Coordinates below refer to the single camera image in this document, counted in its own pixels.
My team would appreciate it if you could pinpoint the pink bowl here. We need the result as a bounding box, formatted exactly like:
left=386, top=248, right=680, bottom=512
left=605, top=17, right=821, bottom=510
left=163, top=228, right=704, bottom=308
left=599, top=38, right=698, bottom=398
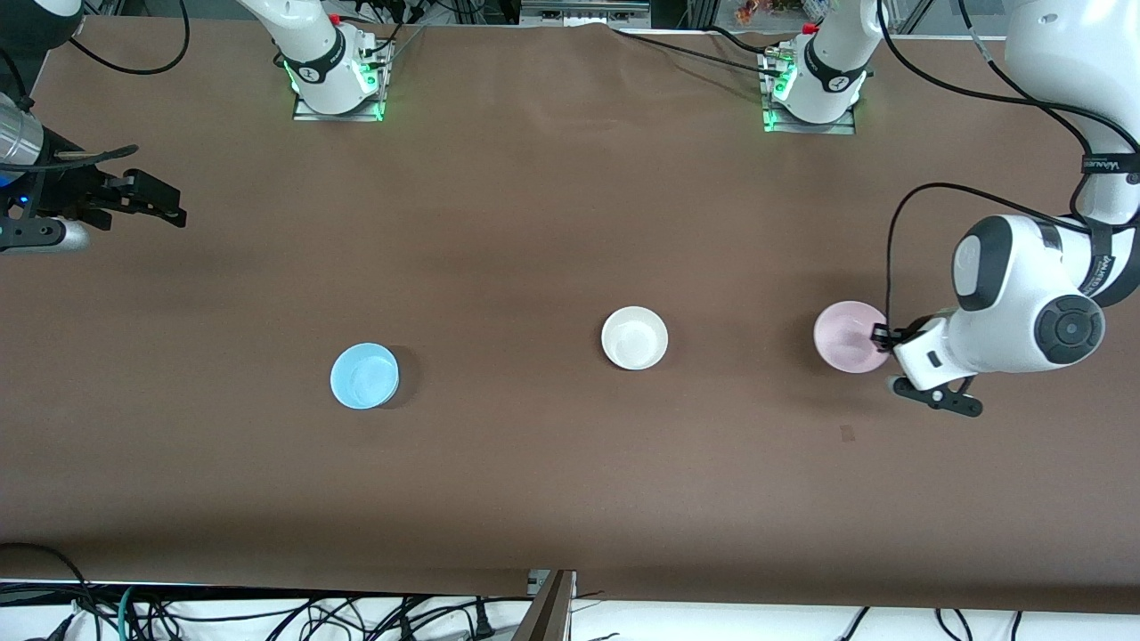
left=813, top=301, right=892, bottom=374

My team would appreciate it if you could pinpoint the blue bowl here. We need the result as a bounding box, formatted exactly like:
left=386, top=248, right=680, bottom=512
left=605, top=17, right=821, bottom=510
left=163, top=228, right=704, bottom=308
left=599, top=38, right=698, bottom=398
left=330, top=342, right=401, bottom=410

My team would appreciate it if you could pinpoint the white bowl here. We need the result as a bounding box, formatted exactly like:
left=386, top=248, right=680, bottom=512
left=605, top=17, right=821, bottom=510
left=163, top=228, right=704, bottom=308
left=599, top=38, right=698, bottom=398
left=600, top=306, right=670, bottom=371

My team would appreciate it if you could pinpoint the brown table cover sheet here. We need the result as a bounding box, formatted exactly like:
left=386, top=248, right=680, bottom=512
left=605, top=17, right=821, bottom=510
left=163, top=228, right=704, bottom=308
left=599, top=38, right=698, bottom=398
left=0, top=16, right=1140, bottom=615

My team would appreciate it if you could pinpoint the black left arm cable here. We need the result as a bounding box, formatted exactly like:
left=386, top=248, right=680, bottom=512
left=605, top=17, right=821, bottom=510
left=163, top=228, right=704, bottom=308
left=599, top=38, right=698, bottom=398
left=877, top=0, right=1140, bottom=335

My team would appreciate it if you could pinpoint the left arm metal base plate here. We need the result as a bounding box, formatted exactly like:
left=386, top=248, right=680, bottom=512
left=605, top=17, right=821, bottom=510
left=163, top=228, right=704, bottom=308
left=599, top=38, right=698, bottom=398
left=757, top=45, right=858, bottom=135

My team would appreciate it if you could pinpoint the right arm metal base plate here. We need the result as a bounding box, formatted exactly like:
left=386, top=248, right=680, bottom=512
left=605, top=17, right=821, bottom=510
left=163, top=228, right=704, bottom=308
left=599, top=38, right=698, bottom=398
left=292, top=36, right=395, bottom=123

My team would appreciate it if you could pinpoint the black cable to base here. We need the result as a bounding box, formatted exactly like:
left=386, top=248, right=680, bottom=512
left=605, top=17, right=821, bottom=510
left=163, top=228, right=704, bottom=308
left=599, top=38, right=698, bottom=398
left=608, top=25, right=794, bottom=81

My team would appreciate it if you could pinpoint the black looped floor cable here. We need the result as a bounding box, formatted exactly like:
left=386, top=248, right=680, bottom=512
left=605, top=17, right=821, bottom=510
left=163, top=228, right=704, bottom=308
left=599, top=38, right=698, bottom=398
left=0, top=541, right=103, bottom=641

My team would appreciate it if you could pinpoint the grey metal frame piece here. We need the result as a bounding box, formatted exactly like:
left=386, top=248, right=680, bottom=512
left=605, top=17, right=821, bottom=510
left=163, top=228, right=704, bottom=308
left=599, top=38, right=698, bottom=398
left=521, top=0, right=651, bottom=28

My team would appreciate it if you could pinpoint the metal support post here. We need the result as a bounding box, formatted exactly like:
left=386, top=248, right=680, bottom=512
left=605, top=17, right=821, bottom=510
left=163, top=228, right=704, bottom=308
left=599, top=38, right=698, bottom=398
left=512, top=570, right=578, bottom=641

